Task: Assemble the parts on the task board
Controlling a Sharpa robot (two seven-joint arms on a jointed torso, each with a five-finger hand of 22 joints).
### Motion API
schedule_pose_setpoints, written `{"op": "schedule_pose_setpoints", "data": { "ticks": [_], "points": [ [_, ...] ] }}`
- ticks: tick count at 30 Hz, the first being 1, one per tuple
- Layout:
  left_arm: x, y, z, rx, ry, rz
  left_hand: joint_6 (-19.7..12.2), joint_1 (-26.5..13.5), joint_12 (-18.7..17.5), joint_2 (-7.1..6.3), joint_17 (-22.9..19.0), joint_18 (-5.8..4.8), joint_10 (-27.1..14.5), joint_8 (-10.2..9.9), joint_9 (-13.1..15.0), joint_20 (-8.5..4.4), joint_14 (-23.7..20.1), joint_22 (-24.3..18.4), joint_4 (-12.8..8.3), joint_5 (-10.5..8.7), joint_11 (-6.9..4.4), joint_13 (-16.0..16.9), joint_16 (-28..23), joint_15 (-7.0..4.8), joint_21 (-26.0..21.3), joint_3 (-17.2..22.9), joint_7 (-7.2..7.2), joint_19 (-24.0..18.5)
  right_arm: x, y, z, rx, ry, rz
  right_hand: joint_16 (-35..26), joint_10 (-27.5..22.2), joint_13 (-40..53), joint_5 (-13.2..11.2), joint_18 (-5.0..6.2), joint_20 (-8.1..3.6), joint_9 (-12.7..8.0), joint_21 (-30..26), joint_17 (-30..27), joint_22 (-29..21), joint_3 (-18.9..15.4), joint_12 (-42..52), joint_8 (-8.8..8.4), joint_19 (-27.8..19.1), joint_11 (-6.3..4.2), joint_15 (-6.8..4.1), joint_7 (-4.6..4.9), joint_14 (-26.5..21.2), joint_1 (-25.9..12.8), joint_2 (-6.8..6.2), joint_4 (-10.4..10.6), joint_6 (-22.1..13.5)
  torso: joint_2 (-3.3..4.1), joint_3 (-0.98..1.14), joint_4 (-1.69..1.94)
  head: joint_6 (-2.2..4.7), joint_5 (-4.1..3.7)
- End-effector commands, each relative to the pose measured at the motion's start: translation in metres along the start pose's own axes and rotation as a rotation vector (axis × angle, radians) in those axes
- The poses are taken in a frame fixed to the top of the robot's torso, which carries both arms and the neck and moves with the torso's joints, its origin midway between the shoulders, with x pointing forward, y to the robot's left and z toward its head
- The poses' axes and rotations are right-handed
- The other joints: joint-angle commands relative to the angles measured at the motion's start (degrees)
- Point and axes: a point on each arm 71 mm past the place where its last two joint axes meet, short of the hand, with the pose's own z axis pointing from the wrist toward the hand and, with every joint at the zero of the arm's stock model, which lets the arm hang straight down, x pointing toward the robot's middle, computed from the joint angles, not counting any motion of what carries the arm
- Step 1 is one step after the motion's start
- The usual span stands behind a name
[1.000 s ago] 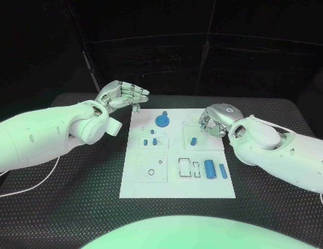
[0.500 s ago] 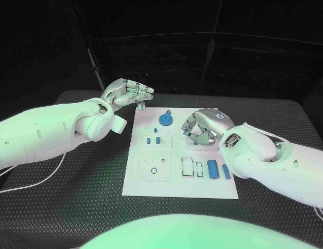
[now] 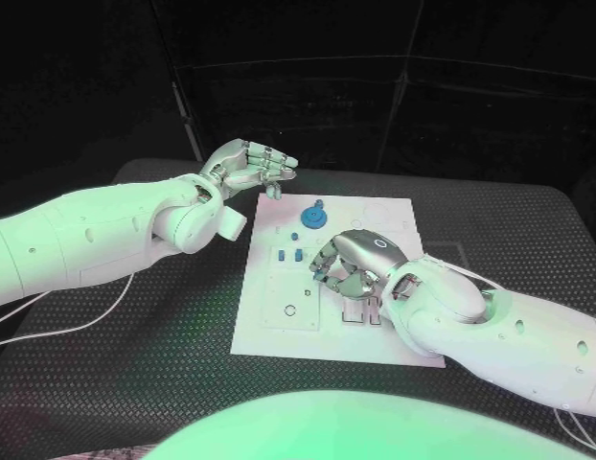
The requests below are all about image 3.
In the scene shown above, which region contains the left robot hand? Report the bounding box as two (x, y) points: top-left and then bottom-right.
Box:
(198, 138), (299, 201)

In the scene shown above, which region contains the white cable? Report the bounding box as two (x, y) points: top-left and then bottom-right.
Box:
(0, 290), (49, 339)
(439, 261), (503, 291)
(551, 407), (596, 460)
(0, 272), (136, 356)

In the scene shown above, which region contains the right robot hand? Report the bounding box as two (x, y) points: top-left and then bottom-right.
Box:
(307, 229), (413, 300)

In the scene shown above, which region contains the blue gear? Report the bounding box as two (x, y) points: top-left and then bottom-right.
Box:
(299, 205), (329, 230)

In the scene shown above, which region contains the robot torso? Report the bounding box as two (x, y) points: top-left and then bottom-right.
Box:
(140, 390), (596, 460)

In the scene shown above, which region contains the white task board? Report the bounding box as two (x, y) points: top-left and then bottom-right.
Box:
(228, 193), (447, 369)

